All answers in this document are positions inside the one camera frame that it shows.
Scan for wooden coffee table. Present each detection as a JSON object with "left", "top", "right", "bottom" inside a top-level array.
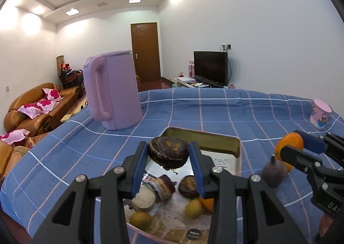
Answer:
[{"left": 60, "top": 95, "right": 88, "bottom": 123}]

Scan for pink bottle by television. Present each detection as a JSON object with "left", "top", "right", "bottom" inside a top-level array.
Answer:
[{"left": 188, "top": 60, "right": 195, "bottom": 78}]

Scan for brown leather sofa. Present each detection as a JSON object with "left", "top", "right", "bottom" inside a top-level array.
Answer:
[{"left": 3, "top": 83, "right": 82, "bottom": 136}]

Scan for sliced taro piece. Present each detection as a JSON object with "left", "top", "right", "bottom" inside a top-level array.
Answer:
[{"left": 131, "top": 185, "right": 156, "bottom": 213}]

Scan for person's right hand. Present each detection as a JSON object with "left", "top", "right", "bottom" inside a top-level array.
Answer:
[{"left": 318, "top": 213, "right": 333, "bottom": 238}]

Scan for green kiwi fruit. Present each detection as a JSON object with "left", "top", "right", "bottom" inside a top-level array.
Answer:
[{"left": 129, "top": 211, "right": 153, "bottom": 230}]

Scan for blue checked tablecloth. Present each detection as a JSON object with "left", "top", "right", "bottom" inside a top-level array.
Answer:
[{"left": 0, "top": 87, "right": 344, "bottom": 244}]

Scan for pink electric kettle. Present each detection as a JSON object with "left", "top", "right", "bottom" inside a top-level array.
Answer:
[{"left": 83, "top": 50, "right": 143, "bottom": 130}]

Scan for dark brown mangosteen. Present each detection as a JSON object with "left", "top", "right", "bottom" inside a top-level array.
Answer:
[{"left": 147, "top": 136, "right": 189, "bottom": 171}]

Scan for orange fruit back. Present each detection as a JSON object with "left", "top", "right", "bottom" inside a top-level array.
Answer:
[{"left": 274, "top": 132, "right": 304, "bottom": 172}]

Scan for pink flowered cushion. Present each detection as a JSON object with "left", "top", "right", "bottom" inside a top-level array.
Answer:
[{"left": 43, "top": 88, "right": 62, "bottom": 101}]

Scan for purple round beet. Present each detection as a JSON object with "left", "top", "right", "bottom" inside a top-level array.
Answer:
[{"left": 262, "top": 155, "right": 288, "bottom": 187}]

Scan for brown wooden door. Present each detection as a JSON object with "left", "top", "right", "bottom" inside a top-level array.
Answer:
[{"left": 131, "top": 22, "right": 161, "bottom": 83}]

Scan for wrapped brown cake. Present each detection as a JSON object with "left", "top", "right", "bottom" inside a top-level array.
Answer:
[{"left": 148, "top": 175, "right": 175, "bottom": 202}]

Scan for pink metal tin box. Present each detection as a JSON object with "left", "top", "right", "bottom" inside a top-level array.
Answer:
[{"left": 124, "top": 127, "right": 241, "bottom": 243}]

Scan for black television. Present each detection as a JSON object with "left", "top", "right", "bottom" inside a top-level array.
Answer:
[{"left": 193, "top": 51, "right": 229, "bottom": 87}]

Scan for orange in tin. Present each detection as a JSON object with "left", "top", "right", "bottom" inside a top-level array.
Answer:
[{"left": 199, "top": 197, "right": 214, "bottom": 213}]

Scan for paper sheet in tin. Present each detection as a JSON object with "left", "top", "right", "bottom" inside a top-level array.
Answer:
[{"left": 123, "top": 149, "right": 233, "bottom": 243}]

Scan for pink cartoon cup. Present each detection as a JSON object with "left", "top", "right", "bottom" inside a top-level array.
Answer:
[{"left": 310, "top": 99, "right": 332, "bottom": 129}]

